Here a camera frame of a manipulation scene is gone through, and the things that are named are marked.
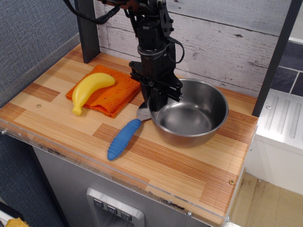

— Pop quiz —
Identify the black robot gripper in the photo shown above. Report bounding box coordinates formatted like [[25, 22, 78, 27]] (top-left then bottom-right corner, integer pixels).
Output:
[[129, 51, 183, 112]]

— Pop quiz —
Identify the stainless steel pot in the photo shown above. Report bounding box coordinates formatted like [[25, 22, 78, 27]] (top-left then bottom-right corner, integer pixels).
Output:
[[148, 79, 229, 147]]

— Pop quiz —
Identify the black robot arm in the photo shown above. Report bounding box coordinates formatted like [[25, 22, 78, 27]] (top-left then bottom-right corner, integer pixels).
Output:
[[102, 0, 183, 112]]

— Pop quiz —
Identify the orange folded cloth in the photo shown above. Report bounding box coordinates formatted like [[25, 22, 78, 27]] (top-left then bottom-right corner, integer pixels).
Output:
[[65, 64, 145, 119]]

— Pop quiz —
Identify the yellow plastic banana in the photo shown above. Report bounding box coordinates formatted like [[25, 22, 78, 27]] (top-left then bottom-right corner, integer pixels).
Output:
[[72, 73, 115, 115]]

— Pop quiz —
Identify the clear acrylic edge guard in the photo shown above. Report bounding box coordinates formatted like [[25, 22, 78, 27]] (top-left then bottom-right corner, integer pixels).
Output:
[[0, 120, 231, 227]]

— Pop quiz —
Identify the grey toy fridge cabinet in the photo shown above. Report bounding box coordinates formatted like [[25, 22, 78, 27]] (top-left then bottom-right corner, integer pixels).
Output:
[[34, 148, 205, 227]]

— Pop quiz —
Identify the silver dispenser button panel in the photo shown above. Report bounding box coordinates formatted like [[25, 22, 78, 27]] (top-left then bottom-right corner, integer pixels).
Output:
[[86, 187, 145, 227]]

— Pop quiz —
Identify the white ribbed side counter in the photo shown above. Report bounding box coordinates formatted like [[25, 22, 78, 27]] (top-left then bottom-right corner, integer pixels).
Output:
[[245, 89, 303, 194]]

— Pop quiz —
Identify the yellow object bottom left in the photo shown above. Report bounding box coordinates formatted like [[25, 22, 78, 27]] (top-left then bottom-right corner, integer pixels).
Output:
[[6, 218, 29, 227]]

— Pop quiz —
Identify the blue handled metal spoon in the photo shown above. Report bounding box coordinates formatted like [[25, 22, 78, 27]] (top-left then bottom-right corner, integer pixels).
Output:
[[107, 102, 151, 161]]

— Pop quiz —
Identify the black left upright post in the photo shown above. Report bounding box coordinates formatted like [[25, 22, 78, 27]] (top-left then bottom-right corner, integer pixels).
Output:
[[74, 0, 100, 63]]

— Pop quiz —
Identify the black upright post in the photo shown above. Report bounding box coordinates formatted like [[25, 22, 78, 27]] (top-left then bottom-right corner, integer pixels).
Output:
[[252, 0, 303, 117], [74, 0, 100, 63]]

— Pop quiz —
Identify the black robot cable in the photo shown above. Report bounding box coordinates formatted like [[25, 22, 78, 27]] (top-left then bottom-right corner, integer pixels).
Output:
[[62, 0, 121, 25]]

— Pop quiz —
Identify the black right upright post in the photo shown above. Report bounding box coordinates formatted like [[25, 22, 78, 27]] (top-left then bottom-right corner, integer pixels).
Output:
[[252, 0, 303, 117]]

